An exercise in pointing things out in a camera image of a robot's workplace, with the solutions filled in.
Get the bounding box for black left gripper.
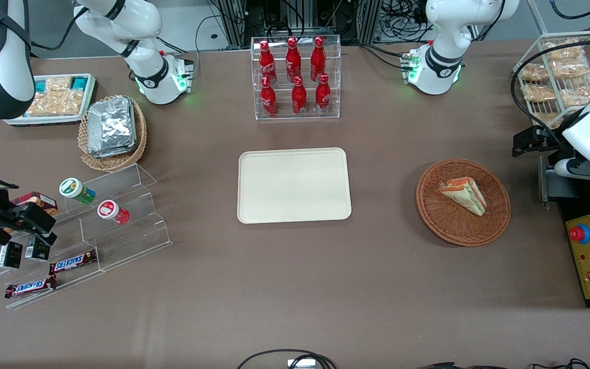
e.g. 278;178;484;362
512;126;590;181

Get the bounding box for triangle sandwich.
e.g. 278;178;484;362
438;176;487;216

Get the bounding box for oval light wicker basket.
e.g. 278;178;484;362
78;95;148;172

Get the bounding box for round brown wicker basket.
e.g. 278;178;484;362
416;158;512;248

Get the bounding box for beige rectangular tray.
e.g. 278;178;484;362
237;147;352;224

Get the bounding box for bagged pastry snack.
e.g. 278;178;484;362
543;38;585;61
533;112;567;129
559;74;590;107
519;63;550;84
523;83;557;103
551;59;590;79

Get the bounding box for small black box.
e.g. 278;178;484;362
0;241;23;270
25;237;51;262

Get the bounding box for red brown carton box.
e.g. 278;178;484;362
11;191;58;216

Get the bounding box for Snickers chocolate bar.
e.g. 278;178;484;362
4;275;58;299
49;249;97;275

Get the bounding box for green lidded snack cup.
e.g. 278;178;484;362
59;177;96;205

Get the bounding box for red lidded snack cup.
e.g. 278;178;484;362
97;200;131;226

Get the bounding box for red emergency stop button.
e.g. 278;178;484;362
569;224;590;245

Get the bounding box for white snack bin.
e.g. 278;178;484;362
3;73;98;127

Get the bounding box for clear acrylic stepped shelf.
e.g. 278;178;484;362
0;163;174;310

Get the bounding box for silver foil pack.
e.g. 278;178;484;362
87;97;136;152
90;138;138;159

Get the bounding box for red cola bottle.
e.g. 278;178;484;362
310;36;326;81
315;73;331;114
259;41;278;85
292;76;307;116
260;76;278;117
286;37;302;83

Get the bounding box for clear acrylic bottle rack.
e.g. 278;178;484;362
250;35;342;121

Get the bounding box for grey metal bracket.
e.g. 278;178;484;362
538;154;578;207

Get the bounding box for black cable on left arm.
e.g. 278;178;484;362
510;37;590;150

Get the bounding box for white wire rack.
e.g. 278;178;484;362
512;31;590;130

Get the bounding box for black background cable bundle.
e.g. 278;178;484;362
381;0;431;43

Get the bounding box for aluminium frame post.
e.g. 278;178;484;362
218;0;247;48
356;0;384;45

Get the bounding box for black edge cable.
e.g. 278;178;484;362
418;358;590;369

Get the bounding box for black looped table cables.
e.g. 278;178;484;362
236;348;338;369

